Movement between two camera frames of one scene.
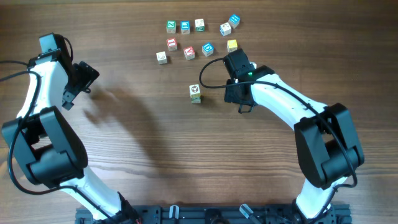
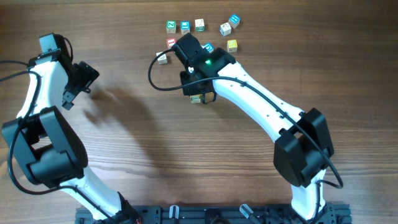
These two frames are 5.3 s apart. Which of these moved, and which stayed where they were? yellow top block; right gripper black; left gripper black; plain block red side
Moved: right gripper black
Stayed: left gripper black; yellow top block; plain block red side
